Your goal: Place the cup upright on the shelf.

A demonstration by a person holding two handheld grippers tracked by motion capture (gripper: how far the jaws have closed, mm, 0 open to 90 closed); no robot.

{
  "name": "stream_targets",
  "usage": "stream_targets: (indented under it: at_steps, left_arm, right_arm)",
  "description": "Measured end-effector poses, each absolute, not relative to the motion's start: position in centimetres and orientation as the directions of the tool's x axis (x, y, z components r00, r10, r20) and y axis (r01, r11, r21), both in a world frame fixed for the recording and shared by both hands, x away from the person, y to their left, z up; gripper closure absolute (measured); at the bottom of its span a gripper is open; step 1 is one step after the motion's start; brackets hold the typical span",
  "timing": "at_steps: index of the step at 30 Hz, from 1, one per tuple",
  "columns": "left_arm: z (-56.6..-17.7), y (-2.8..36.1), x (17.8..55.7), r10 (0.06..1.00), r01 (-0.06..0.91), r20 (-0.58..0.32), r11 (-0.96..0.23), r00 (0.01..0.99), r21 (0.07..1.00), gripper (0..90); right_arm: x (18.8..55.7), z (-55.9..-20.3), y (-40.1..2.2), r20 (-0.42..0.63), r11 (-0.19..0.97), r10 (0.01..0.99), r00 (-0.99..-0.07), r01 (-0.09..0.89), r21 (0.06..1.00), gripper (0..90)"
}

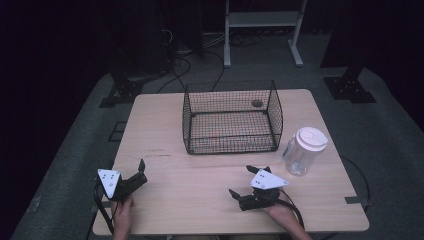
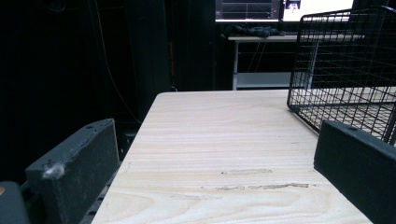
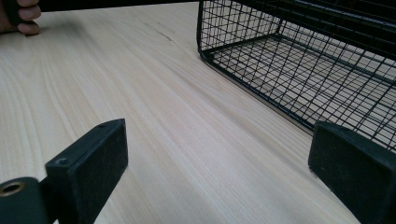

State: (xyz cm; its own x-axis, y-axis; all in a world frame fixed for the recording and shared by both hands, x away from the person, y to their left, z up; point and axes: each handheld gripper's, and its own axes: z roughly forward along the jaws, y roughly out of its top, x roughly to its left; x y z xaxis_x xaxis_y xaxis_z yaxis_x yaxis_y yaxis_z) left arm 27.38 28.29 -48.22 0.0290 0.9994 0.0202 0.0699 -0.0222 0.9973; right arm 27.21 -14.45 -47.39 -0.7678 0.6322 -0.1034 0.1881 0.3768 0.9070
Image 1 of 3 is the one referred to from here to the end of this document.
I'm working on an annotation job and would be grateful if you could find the black floor cable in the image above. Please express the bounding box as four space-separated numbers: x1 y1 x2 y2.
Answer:
155 55 193 95
201 49 226 92

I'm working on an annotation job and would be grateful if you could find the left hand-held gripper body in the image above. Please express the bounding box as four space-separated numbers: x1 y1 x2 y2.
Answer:
97 168 149 203

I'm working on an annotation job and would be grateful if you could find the person's left hand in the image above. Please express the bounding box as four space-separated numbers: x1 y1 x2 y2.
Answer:
112 195 135 234

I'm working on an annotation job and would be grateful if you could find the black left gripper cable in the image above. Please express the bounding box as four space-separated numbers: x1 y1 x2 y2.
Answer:
93 179 115 235

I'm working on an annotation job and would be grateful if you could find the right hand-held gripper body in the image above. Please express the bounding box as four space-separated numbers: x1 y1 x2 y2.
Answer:
238 169 290 212

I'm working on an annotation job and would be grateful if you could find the white metal stand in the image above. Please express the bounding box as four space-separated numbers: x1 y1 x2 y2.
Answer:
223 0 308 69

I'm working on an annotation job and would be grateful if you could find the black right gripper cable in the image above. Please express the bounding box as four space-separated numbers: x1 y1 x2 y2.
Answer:
277 189 305 230

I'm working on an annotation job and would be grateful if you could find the grey tape strip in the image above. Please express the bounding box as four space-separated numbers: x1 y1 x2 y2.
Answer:
344 196 372 205

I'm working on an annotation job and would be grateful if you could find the thin black cable loop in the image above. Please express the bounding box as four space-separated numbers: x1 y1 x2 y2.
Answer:
339 155 372 212

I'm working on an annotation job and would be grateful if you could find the black stand base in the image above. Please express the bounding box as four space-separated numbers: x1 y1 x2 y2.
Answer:
98 64 145 109
322 64 378 105

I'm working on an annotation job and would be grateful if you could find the black wire mesh basket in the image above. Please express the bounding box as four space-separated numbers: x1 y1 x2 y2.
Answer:
181 79 285 156

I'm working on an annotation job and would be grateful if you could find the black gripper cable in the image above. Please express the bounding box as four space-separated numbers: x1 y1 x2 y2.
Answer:
93 179 115 235
277 189 305 230

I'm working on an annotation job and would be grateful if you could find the person's right hand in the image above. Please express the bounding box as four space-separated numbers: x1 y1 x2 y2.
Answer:
263 190 298 225

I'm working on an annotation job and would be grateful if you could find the clear jar with white lid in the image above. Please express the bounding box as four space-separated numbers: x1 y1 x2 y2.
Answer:
282 126 329 177

